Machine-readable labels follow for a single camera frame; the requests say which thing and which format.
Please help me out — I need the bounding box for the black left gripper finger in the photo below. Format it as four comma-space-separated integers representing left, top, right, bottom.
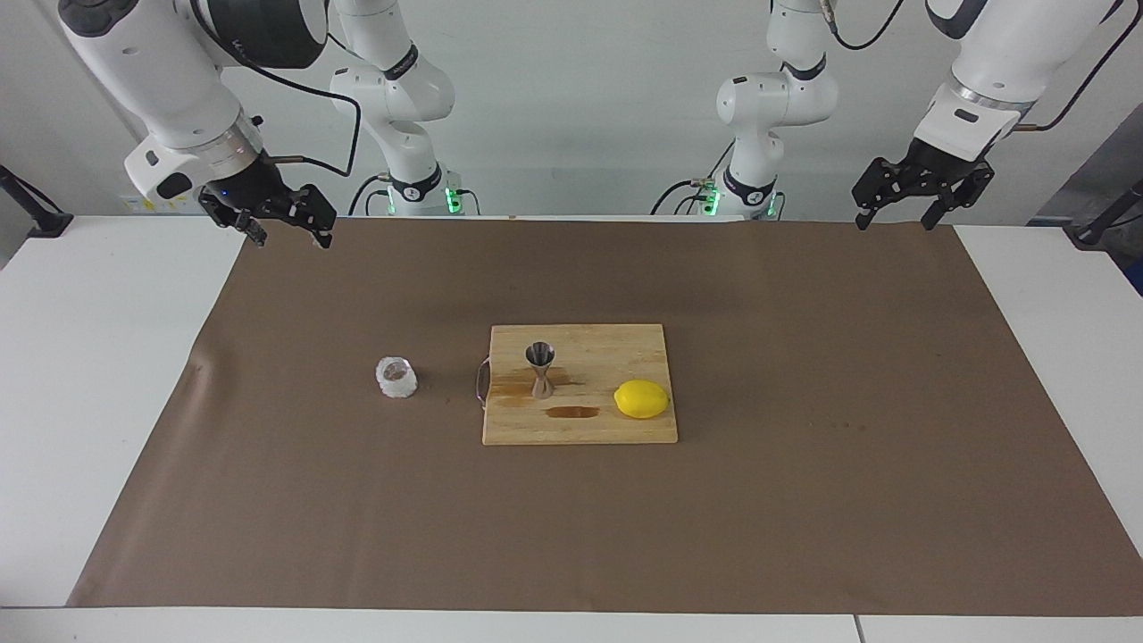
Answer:
920, 163, 997, 232
851, 158, 904, 232

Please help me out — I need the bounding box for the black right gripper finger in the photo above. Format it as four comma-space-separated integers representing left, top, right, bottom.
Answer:
232, 207, 270, 250
268, 184, 338, 252

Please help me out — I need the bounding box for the clear textured glass cup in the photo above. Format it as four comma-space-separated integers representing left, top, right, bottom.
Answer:
374, 356, 419, 399

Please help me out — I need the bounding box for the steel double jigger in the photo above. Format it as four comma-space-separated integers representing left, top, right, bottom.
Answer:
525, 342, 556, 399

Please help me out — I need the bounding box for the dark grey panel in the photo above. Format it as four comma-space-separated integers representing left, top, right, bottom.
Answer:
1027, 103, 1143, 226

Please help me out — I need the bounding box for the black clamp stand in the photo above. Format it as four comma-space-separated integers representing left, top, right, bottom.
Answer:
0, 165, 74, 239
1072, 179, 1143, 248

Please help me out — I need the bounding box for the brown paper table mat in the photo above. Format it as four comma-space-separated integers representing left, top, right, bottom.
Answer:
67, 217, 1143, 617

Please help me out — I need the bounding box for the yellow lemon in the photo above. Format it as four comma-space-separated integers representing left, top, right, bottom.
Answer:
613, 379, 671, 421

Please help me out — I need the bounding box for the wooden cutting board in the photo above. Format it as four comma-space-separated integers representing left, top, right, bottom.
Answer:
473, 323, 679, 446

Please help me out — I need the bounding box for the black right base cable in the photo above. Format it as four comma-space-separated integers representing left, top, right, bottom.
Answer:
347, 172, 395, 217

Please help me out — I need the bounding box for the black base cable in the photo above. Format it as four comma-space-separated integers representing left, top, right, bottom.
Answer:
650, 138, 735, 217
347, 172, 395, 217

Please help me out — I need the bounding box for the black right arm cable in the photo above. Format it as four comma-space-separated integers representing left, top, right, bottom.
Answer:
190, 0, 363, 178

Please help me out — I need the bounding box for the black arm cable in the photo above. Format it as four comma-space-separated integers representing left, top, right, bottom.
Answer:
190, 0, 363, 178
822, 0, 1128, 133

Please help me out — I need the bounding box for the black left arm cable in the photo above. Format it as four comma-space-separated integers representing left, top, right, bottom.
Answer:
822, 0, 1128, 133

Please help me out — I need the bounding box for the white wall socket box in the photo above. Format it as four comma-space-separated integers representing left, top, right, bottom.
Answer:
121, 192, 206, 217

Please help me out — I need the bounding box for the black left base cable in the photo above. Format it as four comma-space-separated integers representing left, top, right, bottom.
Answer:
650, 138, 735, 217

